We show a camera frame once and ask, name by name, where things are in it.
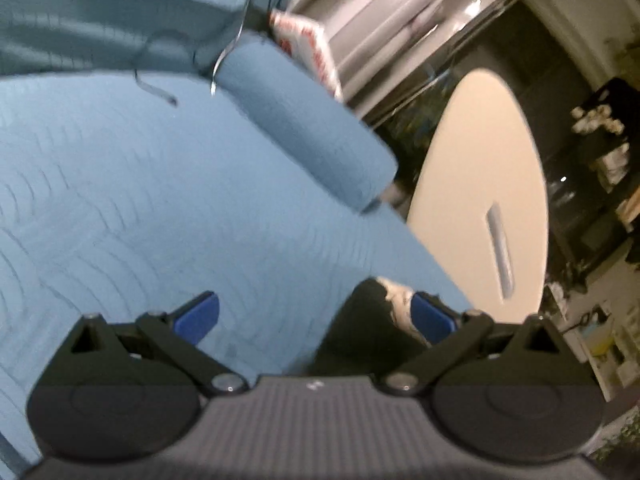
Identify black garment with striped lining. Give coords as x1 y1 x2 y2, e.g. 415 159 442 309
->
306 278 428 376

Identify light blue quilted bedspread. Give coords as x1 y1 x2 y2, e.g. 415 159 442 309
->
1 74 469 479

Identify light blue pillow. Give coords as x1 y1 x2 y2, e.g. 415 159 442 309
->
215 34 398 212

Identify dark teal pillow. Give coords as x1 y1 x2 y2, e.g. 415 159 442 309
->
1 0 288 76

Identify red white printed bag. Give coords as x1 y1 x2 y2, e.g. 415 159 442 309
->
269 10 343 102

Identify black charging cable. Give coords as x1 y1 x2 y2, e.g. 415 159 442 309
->
131 27 202 109

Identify white charging cable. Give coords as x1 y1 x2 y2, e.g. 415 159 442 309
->
208 0 281 98

